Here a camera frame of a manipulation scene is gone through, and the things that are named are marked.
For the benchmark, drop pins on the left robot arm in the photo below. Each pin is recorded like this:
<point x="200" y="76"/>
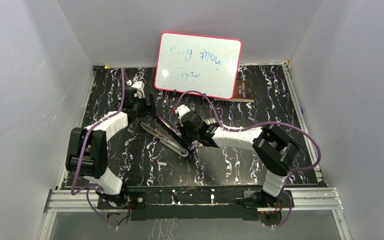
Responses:
<point x="87" y="153"/>

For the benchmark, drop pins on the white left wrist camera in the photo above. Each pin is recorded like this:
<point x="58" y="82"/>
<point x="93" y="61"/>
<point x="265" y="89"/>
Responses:
<point x="138" y="87"/>

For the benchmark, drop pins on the pink framed whiteboard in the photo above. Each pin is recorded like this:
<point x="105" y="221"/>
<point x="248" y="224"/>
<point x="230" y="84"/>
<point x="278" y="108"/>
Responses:
<point x="198" y="63"/>

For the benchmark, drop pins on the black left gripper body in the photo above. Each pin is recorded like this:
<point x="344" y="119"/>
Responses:
<point x="142" y="109"/>

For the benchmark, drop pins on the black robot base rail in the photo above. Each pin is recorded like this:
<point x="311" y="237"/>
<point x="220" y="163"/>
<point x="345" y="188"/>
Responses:
<point x="245" y="202"/>

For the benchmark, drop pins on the brown Three Days book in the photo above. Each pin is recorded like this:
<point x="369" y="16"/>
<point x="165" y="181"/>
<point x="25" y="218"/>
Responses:
<point x="243" y="92"/>

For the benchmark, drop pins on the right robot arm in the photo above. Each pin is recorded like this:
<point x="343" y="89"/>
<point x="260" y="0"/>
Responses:
<point x="275" y="148"/>

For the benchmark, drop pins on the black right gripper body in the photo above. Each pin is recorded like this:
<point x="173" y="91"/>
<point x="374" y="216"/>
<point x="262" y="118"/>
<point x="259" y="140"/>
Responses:
<point x="190" y="137"/>

